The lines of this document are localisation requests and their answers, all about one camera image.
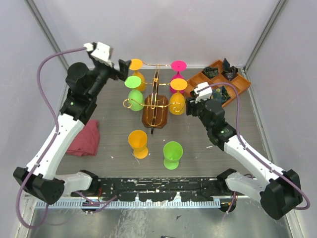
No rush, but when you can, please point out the gold wire wine glass rack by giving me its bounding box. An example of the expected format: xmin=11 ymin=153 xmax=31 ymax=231
xmin=123 ymin=63 xmax=185 ymax=134

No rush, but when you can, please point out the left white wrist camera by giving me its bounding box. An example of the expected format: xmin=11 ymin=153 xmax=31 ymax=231
xmin=83 ymin=42 xmax=113 ymax=66

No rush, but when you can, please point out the green wine glass front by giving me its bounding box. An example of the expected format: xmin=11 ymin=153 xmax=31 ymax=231
xmin=163 ymin=141 xmax=183 ymax=170

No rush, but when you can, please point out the blue floral folded tie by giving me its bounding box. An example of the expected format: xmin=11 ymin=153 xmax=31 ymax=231
xmin=211 ymin=86 xmax=231 ymax=104

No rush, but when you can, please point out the wooden compartment tray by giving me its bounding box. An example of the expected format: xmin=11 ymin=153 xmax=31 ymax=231
xmin=184 ymin=60 xmax=251 ymax=107

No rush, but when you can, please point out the dark green folded tie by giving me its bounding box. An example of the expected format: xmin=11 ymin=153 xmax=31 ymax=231
xmin=202 ymin=66 xmax=219 ymax=79

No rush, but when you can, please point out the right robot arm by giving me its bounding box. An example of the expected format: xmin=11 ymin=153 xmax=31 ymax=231
xmin=186 ymin=98 xmax=303 ymax=220

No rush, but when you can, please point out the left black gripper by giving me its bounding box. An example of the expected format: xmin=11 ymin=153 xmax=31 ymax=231
xmin=89 ymin=59 xmax=133 ymax=100

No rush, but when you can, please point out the green wine glass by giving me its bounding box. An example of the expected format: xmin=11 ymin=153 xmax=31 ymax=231
xmin=163 ymin=141 xmax=183 ymax=170
xmin=123 ymin=75 xmax=144 ymax=112

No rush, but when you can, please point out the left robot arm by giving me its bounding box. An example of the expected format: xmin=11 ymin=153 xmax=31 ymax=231
xmin=13 ymin=59 xmax=131 ymax=205

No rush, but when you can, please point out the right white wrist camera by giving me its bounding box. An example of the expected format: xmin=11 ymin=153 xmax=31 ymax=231
xmin=193 ymin=82 xmax=212 ymax=104

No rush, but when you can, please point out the pink wine glass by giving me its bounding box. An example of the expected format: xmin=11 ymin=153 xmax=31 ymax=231
xmin=171 ymin=60 xmax=187 ymax=81

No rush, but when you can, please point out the red cloth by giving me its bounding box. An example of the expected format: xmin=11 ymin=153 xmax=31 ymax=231
xmin=66 ymin=119 xmax=100 ymax=157

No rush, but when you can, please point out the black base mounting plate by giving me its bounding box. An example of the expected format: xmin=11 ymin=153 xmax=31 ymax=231
xmin=80 ymin=177 xmax=233 ymax=202

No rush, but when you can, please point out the orange wine glass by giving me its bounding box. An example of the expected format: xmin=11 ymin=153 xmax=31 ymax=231
xmin=130 ymin=59 xmax=146 ymax=92
xmin=168 ymin=78 xmax=188 ymax=115
xmin=128 ymin=130 xmax=148 ymax=159

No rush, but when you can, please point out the black patterned folded tie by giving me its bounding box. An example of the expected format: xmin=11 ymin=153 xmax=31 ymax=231
xmin=222 ymin=58 xmax=238 ymax=81

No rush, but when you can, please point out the grey cable duct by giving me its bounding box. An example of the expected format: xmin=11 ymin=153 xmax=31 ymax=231
xmin=49 ymin=199 xmax=221 ymax=210

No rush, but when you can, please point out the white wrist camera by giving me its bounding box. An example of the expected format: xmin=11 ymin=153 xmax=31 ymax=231
xmin=193 ymin=82 xmax=212 ymax=104
xmin=83 ymin=42 xmax=113 ymax=66

